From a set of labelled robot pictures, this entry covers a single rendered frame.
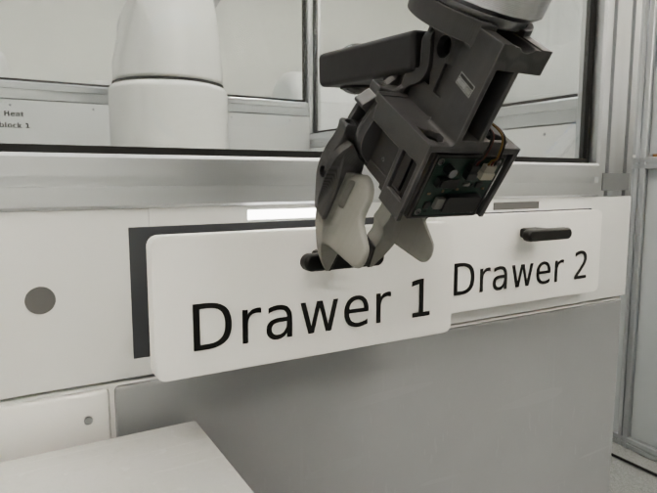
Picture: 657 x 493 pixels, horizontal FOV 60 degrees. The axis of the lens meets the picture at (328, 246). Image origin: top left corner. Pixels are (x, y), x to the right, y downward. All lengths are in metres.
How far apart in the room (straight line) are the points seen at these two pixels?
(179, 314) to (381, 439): 0.31
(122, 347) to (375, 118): 0.29
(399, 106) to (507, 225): 0.38
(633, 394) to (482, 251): 1.74
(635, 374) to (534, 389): 1.54
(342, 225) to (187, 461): 0.21
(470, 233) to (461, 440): 0.26
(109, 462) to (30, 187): 0.22
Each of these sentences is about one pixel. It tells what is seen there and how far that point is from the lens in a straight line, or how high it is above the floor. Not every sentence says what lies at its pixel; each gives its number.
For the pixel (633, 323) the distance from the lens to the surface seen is 2.29.
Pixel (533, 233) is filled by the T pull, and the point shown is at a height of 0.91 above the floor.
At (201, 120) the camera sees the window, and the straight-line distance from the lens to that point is 0.54.
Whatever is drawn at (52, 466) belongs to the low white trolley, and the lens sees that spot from 0.49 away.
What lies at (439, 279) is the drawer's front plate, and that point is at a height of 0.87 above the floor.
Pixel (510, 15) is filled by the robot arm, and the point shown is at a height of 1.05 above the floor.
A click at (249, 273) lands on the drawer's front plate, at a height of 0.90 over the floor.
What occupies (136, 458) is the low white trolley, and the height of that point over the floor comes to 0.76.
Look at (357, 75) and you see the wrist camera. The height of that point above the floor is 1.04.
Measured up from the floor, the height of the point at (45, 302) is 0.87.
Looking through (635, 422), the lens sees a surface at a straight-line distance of 2.40.
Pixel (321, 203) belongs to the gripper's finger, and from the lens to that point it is 0.40.
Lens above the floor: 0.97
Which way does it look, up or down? 7 degrees down
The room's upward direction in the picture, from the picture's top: straight up
